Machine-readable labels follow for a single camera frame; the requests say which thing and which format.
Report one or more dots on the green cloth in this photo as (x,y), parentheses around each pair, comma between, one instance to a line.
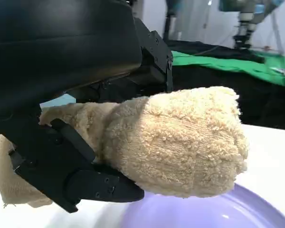
(240,66)

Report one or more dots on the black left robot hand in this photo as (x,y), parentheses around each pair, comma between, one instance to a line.
(61,47)

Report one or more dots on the lilac plate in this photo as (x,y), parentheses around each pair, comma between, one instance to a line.
(204,213)

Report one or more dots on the black stand post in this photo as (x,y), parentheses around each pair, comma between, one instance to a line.
(170,19)

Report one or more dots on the black cloth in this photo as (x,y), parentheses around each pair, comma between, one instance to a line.
(228,95)

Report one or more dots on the pale green mug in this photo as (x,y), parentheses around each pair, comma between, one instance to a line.
(60,100)

